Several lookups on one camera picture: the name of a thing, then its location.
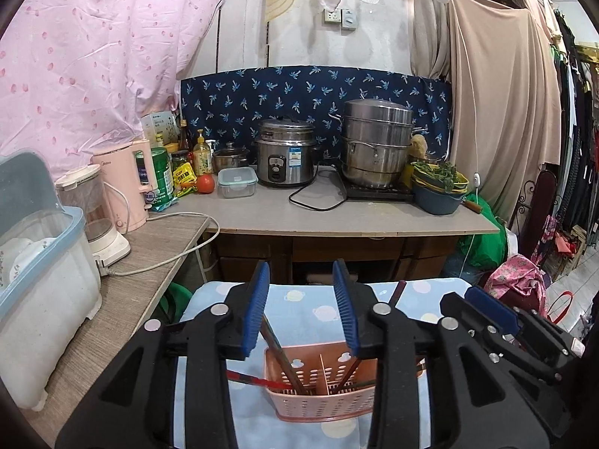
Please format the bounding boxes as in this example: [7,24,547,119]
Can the yellow snack packet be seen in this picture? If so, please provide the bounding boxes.
[172,163,198,193]

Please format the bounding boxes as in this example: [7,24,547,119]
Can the light green carton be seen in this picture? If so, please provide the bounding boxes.
[141,111,177,149]

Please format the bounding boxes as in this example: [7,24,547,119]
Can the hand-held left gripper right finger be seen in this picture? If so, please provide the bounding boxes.
[331,259,550,449]

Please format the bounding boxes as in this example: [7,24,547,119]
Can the white dish box blue lid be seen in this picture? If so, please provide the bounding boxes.
[0,150,104,412]

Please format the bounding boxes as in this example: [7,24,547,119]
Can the steel rice cooker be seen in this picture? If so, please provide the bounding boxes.
[253,115,325,188]

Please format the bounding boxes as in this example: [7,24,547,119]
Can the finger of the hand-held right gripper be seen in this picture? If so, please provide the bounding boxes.
[441,291,571,384]
[465,285,522,336]

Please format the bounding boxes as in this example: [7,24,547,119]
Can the yellow pump bottle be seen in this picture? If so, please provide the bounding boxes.
[193,129,214,177]

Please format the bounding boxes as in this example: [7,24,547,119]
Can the red chopstick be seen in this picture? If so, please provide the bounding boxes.
[226,369,295,391]

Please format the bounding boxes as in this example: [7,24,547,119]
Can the glass container green lid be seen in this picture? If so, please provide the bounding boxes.
[217,167,258,198]

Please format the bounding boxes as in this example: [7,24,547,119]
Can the pink perforated utensil holder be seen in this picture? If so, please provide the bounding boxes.
[263,343,428,424]

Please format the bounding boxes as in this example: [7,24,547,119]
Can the hanging clothes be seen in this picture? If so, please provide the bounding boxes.
[550,4,599,272]

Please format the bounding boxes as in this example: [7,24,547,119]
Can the pink floral cloth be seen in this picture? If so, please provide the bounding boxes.
[483,254,549,312]

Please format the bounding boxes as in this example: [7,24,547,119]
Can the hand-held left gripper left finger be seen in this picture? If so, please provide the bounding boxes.
[55,261,271,449]

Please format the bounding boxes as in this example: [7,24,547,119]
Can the dark maroon chopstick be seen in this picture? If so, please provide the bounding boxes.
[336,280,408,393]

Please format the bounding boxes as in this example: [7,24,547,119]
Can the green tin can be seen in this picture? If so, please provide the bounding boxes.
[149,147,176,198]

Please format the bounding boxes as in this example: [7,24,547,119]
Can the wooden counter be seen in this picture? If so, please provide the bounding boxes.
[177,167,501,287]

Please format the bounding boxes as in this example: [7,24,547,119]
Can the green plastic bag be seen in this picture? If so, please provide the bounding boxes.
[455,199,510,273]

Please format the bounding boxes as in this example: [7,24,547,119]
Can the beige curtain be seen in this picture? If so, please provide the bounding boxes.
[411,0,563,227]

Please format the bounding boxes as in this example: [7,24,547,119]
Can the dark metal chair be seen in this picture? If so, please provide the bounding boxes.
[509,168,563,256]

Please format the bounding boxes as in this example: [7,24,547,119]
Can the white power cable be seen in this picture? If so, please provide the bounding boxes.
[99,212,221,278]

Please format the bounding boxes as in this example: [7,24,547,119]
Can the small lidded steel pot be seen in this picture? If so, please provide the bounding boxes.
[212,142,252,174]

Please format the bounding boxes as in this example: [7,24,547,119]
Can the pink spotted curtain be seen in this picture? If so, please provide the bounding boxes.
[0,0,229,183]

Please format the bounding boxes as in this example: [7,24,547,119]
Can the black power cable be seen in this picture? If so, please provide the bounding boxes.
[289,169,348,211]

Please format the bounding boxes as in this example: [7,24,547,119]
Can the navy floral cloth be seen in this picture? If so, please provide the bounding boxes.
[180,66,453,165]

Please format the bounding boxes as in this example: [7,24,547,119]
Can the green plastic stool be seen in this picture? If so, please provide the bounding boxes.
[156,282,194,324]

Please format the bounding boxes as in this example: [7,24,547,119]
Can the black induction cooker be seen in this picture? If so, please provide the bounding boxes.
[333,168,418,204]

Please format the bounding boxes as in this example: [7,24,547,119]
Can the leafy green vegetables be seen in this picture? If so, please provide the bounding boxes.
[412,161,469,192]

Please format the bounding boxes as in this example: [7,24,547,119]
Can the brown chopstick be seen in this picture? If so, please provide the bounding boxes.
[259,314,312,394]

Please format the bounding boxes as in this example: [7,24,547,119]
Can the stacked steel steamer pot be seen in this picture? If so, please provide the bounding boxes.
[329,99,426,189]

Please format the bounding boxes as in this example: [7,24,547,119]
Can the white cord with switch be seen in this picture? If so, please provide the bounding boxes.
[456,0,484,199]

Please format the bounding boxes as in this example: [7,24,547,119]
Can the wooden side shelf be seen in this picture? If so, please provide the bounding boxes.
[25,213,212,447]

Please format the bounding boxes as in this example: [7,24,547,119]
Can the pink electric kettle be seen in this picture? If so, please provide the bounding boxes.
[91,139,159,233]

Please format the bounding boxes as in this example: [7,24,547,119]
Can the white blender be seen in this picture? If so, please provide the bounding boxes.
[55,165,132,268]

